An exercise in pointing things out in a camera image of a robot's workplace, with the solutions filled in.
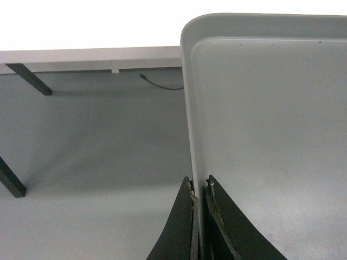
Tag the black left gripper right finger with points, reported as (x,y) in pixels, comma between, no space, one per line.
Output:
(231,234)

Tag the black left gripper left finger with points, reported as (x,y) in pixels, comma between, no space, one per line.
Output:
(179,238)

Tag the grey silver tray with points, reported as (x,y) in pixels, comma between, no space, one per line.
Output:
(266,107)

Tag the white checkout table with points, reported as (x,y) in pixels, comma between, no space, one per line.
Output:
(114,59)

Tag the black table leg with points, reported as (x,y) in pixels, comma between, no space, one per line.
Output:
(30,77)

